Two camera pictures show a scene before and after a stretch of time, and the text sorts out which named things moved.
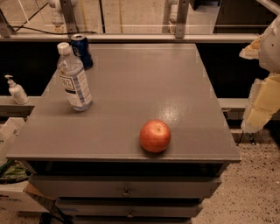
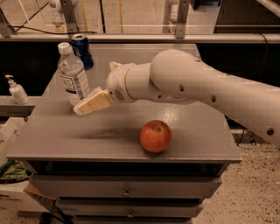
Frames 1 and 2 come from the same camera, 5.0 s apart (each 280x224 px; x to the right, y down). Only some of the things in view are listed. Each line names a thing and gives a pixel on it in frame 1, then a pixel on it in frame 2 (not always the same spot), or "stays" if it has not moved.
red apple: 155,136 stays
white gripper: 270,48 -> 117,82
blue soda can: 80,46 stays
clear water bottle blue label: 72,72 stays
